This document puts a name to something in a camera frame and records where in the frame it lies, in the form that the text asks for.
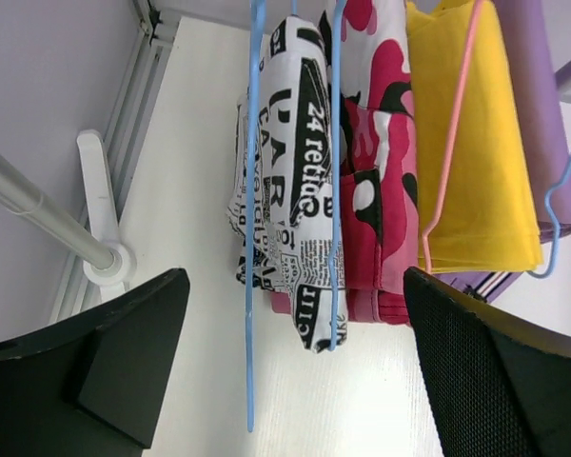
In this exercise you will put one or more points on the lilac trousers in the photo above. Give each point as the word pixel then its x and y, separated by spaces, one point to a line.
pixel 538 109

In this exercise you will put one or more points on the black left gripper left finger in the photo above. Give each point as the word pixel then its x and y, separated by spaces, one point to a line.
pixel 93 384

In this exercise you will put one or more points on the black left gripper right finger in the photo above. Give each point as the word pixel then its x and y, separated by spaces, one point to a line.
pixel 497 385

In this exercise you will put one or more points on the blue wire hanger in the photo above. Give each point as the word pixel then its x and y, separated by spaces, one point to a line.
pixel 257 27

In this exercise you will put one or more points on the yellow trousers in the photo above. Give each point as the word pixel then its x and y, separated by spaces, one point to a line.
pixel 488 222

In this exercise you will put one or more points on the pink wire hanger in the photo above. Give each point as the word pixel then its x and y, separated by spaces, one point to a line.
pixel 470 38

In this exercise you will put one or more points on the black white newsprint trousers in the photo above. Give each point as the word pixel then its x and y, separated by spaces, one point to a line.
pixel 273 160

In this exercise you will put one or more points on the blue hanger of yellow trousers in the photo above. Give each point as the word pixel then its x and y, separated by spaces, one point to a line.
pixel 550 178

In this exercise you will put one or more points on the pink camouflage trousers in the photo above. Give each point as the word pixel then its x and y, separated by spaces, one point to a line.
pixel 378 184

